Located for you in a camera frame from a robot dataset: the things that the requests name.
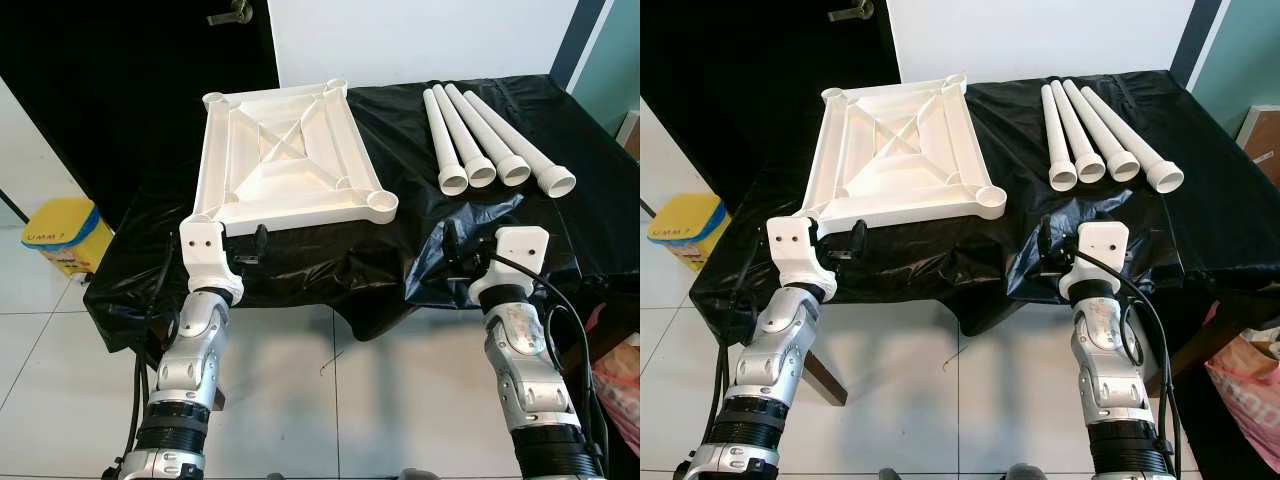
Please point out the white plastic table top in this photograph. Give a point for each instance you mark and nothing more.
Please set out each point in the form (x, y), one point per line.
(250, 190)
(870, 190)

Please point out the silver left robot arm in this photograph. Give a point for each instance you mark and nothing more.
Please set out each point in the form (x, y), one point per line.
(790, 350)
(190, 360)

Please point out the black plastic table sheet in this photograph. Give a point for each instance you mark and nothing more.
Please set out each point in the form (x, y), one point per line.
(1020, 140)
(400, 130)

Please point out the dark wooden table leg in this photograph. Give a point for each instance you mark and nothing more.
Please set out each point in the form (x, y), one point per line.
(216, 398)
(825, 378)
(1200, 350)

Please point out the yellow bin with blue band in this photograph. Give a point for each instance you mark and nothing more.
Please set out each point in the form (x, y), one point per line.
(685, 215)
(60, 220)

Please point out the black door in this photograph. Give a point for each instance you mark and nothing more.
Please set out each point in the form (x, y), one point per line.
(740, 90)
(100, 100)

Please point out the pink plastic bag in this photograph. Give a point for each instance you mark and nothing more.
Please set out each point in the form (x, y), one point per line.
(620, 390)
(1245, 375)

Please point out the brown cardboard box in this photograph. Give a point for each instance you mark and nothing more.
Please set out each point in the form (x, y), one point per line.
(632, 135)
(1262, 140)

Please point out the grey robot right foot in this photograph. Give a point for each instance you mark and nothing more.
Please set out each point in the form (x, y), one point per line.
(1025, 472)
(420, 474)

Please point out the grey robot foot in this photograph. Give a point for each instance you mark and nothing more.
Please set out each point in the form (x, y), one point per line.
(282, 476)
(890, 476)
(1025, 472)
(420, 474)

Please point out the grey robot left foot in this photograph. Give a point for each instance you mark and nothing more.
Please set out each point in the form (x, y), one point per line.
(282, 476)
(890, 476)

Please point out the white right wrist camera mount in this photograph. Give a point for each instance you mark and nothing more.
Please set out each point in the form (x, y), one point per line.
(1100, 245)
(520, 250)

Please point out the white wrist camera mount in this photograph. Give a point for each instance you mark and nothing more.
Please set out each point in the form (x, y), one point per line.
(1100, 245)
(205, 250)
(795, 245)
(520, 250)

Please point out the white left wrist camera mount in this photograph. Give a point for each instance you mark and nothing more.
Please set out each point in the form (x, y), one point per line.
(795, 245)
(205, 250)

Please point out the dark grey frame post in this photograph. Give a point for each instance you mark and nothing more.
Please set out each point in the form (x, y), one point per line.
(1195, 40)
(580, 45)

